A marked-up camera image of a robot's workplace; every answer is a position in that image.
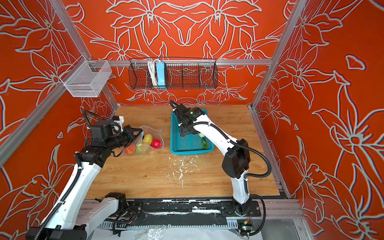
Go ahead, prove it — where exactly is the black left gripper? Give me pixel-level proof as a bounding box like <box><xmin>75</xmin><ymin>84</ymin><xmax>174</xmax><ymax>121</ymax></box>
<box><xmin>107</xmin><ymin>125</ymin><xmax>143</xmax><ymax>151</ymax></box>

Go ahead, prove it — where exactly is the yellow orange pepper toy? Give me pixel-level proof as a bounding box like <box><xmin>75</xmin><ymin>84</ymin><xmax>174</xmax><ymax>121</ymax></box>
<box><xmin>125</xmin><ymin>144</ymin><xmax>136</xmax><ymax>155</ymax></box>

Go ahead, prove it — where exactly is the green cabbage toy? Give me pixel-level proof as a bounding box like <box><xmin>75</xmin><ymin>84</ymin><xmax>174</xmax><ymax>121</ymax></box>
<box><xmin>135</xmin><ymin>144</ymin><xmax>150</xmax><ymax>155</ymax></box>

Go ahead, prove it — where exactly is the red round fruit toy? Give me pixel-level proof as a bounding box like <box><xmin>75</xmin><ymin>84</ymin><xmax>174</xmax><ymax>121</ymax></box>
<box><xmin>151</xmin><ymin>139</ymin><xmax>163</xmax><ymax>149</ymax></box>

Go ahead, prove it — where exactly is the yellow green potato toy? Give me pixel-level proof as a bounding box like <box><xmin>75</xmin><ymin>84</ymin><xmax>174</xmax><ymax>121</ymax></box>
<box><xmin>142</xmin><ymin>134</ymin><xmax>154</xmax><ymax>146</ymax></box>

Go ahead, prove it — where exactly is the clear zip top bag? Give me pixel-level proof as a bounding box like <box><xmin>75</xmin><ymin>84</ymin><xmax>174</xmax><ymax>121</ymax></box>
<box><xmin>123</xmin><ymin>126</ymin><xmax>165</xmax><ymax>156</ymax></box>

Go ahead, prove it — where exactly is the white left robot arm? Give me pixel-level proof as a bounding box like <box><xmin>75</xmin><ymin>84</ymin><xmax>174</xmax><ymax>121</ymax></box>
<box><xmin>26</xmin><ymin>111</ymin><xmax>143</xmax><ymax>240</ymax></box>

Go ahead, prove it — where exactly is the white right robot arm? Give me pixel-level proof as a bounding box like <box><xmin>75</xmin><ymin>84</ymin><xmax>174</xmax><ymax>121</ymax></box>
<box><xmin>170</xmin><ymin>100</ymin><xmax>272</xmax><ymax>216</ymax></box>

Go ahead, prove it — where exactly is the teal plastic perforated basket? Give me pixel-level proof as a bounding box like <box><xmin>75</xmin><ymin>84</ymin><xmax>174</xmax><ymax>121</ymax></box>
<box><xmin>170</xmin><ymin>112</ymin><xmax>215</xmax><ymax>156</ymax></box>

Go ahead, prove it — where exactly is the light blue flat box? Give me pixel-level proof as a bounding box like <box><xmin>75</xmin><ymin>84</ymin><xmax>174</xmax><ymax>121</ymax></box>
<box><xmin>156</xmin><ymin>62</ymin><xmax>166</xmax><ymax>88</ymax></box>

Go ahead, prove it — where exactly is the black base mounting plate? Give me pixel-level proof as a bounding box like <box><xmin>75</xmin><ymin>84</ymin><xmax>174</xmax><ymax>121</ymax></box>
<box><xmin>126</xmin><ymin>198</ymin><xmax>263</xmax><ymax>217</ymax></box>

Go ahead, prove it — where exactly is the black wire wall basket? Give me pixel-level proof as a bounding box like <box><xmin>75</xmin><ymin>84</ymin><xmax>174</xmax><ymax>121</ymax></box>
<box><xmin>128</xmin><ymin>57</ymin><xmax>219</xmax><ymax>90</ymax></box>

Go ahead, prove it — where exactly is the clear plastic wall bin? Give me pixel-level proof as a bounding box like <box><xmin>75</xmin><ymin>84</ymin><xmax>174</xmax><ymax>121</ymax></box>
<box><xmin>61</xmin><ymin>61</ymin><xmax>112</xmax><ymax>98</ymax></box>

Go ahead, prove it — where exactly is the white coiled cable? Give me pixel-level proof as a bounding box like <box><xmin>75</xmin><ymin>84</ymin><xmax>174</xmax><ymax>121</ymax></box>
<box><xmin>147</xmin><ymin>59</ymin><xmax>160</xmax><ymax>87</ymax></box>

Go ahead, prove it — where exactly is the aluminium frame rail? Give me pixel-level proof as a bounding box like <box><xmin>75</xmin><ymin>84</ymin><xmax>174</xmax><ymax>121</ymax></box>
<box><xmin>88</xmin><ymin>59</ymin><xmax>272</xmax><ymax>68</ymax></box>

